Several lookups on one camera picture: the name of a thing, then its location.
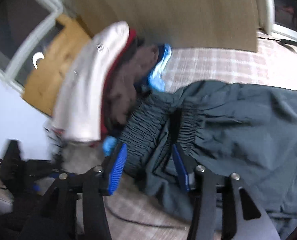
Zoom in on dark green jacket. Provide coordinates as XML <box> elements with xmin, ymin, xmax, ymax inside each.
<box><xmin>120</xmin><ymin>81</ymin><xmax>297</xmax><ymax>239</ymax></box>

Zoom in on cream folded cloth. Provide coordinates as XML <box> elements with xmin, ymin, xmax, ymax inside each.
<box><xmin>52</xmin><ymin>21</ymin><xmax>130</xmax><ymax>143</ymax></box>

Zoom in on plaid beige tablecloth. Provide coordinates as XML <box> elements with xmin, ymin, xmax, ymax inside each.
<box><xmin>105</xmin><ymin>39</ymin><xmax>297</xmax><ymax>239</ymax></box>

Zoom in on blue folded cloth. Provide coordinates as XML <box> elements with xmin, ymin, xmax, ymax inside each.
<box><xmin>103</xmin><ymin>43</ymin><xmax>172</xmax><ymax>157</ymax></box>

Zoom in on dark brown folded cloth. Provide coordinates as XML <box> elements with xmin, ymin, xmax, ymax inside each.
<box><xmin>102</xmin><ymin>38</ymin><xmax>159</xmax><ymax>132</ymax></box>

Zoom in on light wooden board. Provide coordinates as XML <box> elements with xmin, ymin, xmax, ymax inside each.
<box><xmin>65</xmin><ymin>0</ymin><xmax>259</xmax><ymax>52</ymax></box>

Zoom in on white window frame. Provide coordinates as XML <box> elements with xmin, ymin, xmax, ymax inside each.
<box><xmin>250</xmin><ymin>0</ymin><xmax>297</xmax><ymax>41</ymax></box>

